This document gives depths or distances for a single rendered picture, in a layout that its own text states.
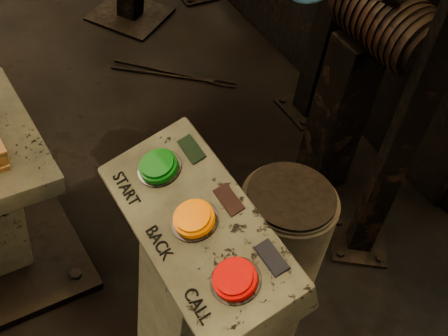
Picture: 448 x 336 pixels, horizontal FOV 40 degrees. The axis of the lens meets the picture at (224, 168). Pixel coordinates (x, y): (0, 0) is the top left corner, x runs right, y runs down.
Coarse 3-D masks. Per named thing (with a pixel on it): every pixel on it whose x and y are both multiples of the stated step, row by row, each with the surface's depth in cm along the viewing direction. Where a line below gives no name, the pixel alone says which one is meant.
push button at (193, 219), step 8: (192, 200) 59; (200, 200) 59; (184, 208) 59; (192, 208) 59; (200, 208) 58; (208, 208) 58; (176, 216) 58; (184, 216) 58; (192, 216) 58; (200, 216) 58; (208, 216) 58; (176, 224) 58; (184, 224) 58; (192, 224) 58; (200, 224) 57; (208, 224) 58; (184, 232) 58; (192, 232) 57; (200, 232) 57; (208, 232) 58
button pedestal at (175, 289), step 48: (144, 144) 65; (144, 192) 62; (192, 192) 61; (240, 192) 60; (144, 240) 59; (192, 240) 58; (240, 240) 57; (144, 288) 69; (192, 288) 55; (288, 288) 54
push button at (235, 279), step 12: (228, 264) 55; (240, 264) 54; (252, 264) 55; (216, 276) 54; (228, 276) 54; (240, 276) 54; (252, 276) 54; (216, 288) 54; (228, 288) 53; (240, 288) 53; (252, 288) 53; (228, 300) 53; (240, 300) 53
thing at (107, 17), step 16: (112, 0) 191; (128, 0) 181; (144, 0) 193; (96, 16) 184; (112, 16) 185; (128, 16) 185; (144, 16) 187; (160, 16) 188; (128, 32) 181; (144, 32) 182
